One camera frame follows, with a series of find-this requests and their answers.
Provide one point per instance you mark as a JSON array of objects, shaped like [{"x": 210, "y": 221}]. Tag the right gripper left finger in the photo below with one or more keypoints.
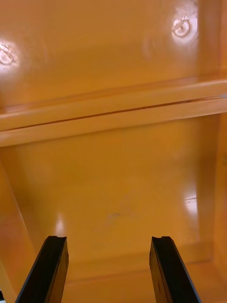
[{"x": 45, "y": 277}]

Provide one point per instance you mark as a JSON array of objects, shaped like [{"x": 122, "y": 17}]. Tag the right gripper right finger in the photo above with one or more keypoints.
[{"x": 172, "y": 277}]

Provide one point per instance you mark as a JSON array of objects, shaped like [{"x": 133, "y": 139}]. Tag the yellow-orange plastic bin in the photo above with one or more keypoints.
[
  {"x": 94, "y": 59},
  {"x": 118, "y": 189}
]

